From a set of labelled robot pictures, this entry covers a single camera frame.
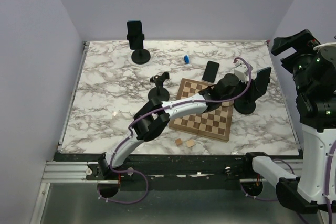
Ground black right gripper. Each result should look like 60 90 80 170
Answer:
271 28 322 95

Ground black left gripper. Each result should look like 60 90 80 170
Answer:
219 74 260 103

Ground blue phone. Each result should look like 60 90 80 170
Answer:
253 67 272 101

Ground silver black smartphone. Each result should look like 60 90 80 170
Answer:
202 61 220 83

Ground black phone stand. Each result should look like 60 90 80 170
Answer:
131 45 151 65
234 99 256 115
148 72 170 101

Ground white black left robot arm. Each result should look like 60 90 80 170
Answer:
98 73 268 179

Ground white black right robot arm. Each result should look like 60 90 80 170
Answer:
241 29 335 214

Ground black back phone stand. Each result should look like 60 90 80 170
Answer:
131 45 151 65

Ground black phone in back stand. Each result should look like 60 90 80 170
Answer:
127 20 144 50

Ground wooden chessboard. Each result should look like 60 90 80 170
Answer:
169 78 233 142

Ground blue chess piece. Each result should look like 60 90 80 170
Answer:
183 55 190 64

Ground light wooden cube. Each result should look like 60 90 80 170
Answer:
186 139 195 148

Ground brown wooden cube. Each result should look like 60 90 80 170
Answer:
175 138 183 146

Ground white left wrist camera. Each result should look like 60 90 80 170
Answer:
234 62 249 83

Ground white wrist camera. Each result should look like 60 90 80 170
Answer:
313 42 335 64
234 62 249 83

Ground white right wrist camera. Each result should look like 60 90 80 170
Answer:
313 42 335 64

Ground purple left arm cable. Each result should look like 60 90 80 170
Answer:
98 57 253 204

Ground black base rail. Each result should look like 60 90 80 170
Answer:
86 154 264 196

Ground aluminium extrusion rail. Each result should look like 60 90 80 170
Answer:
41 162 88 183

